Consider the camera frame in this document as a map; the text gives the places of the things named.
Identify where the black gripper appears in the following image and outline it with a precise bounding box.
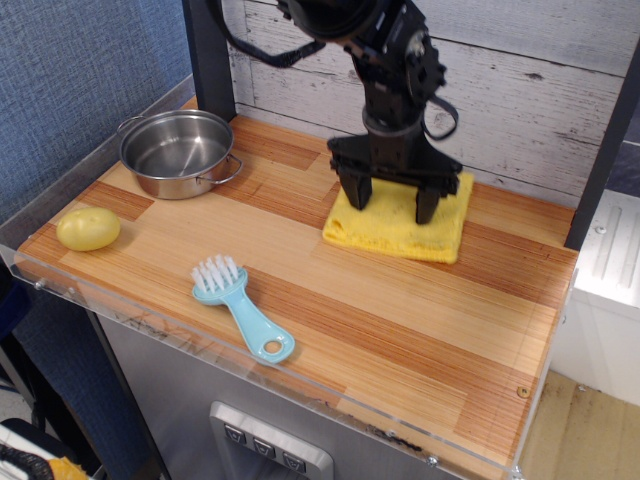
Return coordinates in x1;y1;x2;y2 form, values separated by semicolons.
328;107;462;225

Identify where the yellow cloth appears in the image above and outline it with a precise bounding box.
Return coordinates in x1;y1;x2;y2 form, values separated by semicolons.
322;173;474;264

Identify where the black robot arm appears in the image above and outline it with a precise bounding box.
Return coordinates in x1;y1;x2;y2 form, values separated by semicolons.
278;1;462;224

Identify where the light blue scrub brush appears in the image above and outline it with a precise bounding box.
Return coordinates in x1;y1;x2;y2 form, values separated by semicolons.
190;255;296;364

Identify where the stainless steel pot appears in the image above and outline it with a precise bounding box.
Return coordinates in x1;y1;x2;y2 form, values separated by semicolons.
116;109;244;200

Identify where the white ridged side cabinet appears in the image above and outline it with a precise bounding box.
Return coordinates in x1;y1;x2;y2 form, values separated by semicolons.
550;190;639;405

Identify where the silver dispenser button panel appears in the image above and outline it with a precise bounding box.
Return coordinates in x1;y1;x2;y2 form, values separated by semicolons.
209;401;334;479

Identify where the yellow toy potato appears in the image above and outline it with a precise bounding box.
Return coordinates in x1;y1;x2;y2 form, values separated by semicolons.
56;207;121;251

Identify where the yellow object bottom left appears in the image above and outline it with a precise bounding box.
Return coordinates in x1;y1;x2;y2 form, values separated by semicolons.
48;457;90;480

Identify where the black cable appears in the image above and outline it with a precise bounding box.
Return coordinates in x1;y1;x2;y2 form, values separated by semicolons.
205;0;327;67

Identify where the clear acrylic guard rail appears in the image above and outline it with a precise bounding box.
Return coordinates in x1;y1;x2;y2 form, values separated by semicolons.
0;74;581;480

